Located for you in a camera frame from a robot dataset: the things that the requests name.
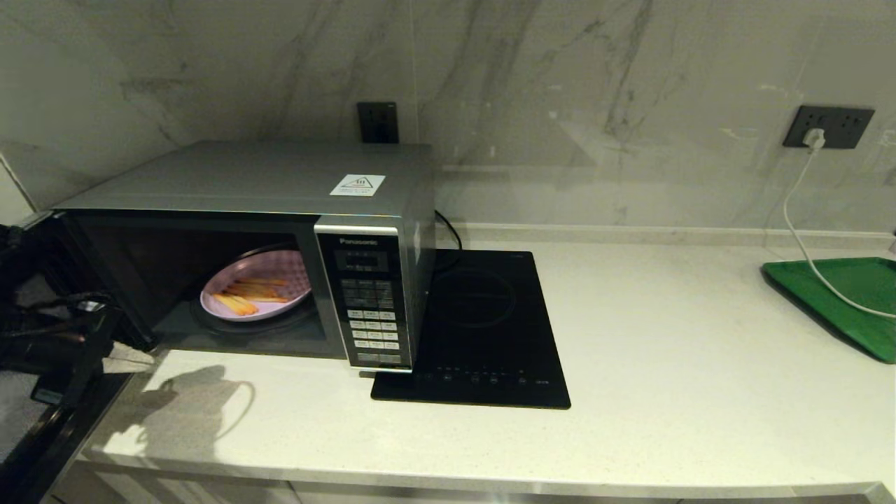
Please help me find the microwave door with dark glass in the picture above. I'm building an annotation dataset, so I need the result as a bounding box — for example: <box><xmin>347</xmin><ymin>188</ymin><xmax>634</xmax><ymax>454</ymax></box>
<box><xmin>0</xmin><ymin>210</ymin><xmax>158</xmax><ymax>504</ymax></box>

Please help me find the lilac round plate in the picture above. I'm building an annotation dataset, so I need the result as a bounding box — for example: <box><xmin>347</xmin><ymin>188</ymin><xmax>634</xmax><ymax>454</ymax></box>
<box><xmin>199</xmin><ymin>250</ymin><xmax>314</xmax><ymax>323</ymax></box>

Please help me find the silver Panasonic microwave body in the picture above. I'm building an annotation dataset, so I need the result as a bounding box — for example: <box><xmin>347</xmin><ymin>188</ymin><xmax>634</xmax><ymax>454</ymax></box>
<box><xmin>52</xmin><ymin>142</ymin><xmax>436</xmax><ymax>372</ymax></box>

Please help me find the white triangle warning sticker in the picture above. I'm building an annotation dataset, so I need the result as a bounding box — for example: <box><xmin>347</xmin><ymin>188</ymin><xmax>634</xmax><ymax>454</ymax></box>
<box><xmin>330</xmin><ymin>174</ymin><xmax>386</xmax><ymax>197</ymax></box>

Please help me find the black induction cooktop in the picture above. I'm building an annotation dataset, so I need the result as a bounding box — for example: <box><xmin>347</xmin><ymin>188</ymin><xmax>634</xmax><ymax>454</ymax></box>
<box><xmin>370</xmin><ymin>250</ymin><xmax>573</xmax><ymax>410</ymax></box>

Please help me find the green plastic tray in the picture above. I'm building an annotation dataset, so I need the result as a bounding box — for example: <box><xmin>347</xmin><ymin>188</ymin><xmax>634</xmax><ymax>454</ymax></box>
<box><xmin>762</xmin><ymin>258</ymin><xmax>896</xmax><ymax>365</ymax></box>

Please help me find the small black wall socket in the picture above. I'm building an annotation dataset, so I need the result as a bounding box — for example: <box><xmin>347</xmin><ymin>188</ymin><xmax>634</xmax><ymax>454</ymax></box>
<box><xmin>357</xmin><ymin>102</ymin><xmax>400</xmax><ymax>144</ymax></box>

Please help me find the thin black cable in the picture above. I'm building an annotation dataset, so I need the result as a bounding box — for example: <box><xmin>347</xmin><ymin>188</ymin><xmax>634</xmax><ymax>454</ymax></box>
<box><xmin>434</xmin><ymin>210</ymin><xmax>463</xmax><ymax>251</ymax></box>

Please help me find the white power cable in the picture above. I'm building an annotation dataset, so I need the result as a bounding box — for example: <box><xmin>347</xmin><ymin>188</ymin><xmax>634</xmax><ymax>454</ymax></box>
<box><xmin>783</xmin><ymin>147</ymin><xmax>896</xmax><ymax>321</ymax></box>

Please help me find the wide black wall socket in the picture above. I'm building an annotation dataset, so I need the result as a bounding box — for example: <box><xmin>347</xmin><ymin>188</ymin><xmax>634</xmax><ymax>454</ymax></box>
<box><xmin>783</xmin><ymin>105</ymin><xmax>877</xmax><ymax>149</ymax></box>

